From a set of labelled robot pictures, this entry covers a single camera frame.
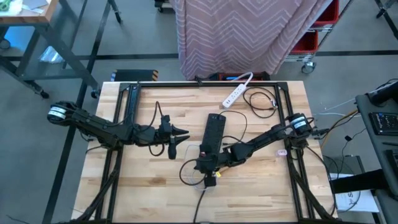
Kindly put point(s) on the grey paper sheet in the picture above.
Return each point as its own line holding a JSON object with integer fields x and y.
{"x": 35, "y": 4}

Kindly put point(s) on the red plastic rack bin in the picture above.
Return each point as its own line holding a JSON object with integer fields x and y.
{"x": 326, "y": 14}
{"x": 306, "y": 42}

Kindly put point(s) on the white pink USB charger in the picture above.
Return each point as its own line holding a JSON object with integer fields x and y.
{"x": 281, "y": 152}

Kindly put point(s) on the black chair leg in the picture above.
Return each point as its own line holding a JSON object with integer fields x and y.
{"x": 384, "y": 12}

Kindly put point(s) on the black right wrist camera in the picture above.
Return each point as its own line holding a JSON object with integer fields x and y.
{"x": 239, "y": 152}

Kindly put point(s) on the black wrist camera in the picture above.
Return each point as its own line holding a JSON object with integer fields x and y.
{"x": 146, "y": 136}
{"x": 239, "y": 152}

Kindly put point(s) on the pink chevron blanket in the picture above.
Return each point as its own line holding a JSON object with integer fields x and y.
{"x": 242, "y": 37}

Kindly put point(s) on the slim black power strip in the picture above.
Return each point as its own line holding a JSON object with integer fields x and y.
{"x": 133, "y": 102}

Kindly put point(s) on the grey desk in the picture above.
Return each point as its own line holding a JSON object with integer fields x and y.
{"x": 370, "y": 149}

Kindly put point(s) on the red toolbox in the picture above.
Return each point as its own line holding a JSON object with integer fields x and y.
{"x": 217, "y": 75}

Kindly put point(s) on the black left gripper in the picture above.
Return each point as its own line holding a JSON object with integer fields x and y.
{"x": 166, "y": 133}

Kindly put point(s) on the white power strip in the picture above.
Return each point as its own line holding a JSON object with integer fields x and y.
{"x": 234, "y": 96}

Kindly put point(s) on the black box yellow stripes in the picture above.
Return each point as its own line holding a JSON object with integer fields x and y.
{"x": 133, "y": 75}

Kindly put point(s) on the red white USB charger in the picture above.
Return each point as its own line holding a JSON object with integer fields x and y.
{"x": 203, "y": 154}

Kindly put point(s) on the grey box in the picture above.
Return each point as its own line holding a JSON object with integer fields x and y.
{"x": 351, "y": 165}

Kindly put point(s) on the black caster base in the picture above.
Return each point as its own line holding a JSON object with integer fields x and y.
{"x": 159, "y": 4}

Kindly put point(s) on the white printed paper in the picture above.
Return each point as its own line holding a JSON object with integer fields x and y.
{"x": 357, "y": 202}

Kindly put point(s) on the black aluminium table frame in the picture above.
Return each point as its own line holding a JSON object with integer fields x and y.
{"x": 174, "y": 84}

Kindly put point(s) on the wooden workbench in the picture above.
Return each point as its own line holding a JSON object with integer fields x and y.
{"x": 28, "y": 17}

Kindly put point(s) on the green plastic item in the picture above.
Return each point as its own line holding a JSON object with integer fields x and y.
{"x": 5, "y": 5}

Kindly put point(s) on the black keypad coloured keys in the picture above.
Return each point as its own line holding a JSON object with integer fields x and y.
{"x": 385, "y": 124}

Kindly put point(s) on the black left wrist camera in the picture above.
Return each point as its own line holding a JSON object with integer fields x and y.
{"x": 146, "y": 136}

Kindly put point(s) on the black device on desk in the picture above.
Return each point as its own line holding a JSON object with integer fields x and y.
{"x": 384, "y": 93}

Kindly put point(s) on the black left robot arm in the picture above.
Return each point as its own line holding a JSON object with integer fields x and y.
{"x": 93, "y": 124}

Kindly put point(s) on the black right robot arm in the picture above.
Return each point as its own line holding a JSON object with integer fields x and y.
{"x": 267, "y": 137}

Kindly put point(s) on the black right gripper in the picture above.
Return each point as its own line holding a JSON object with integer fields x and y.
{"x": 222, "y": 158}

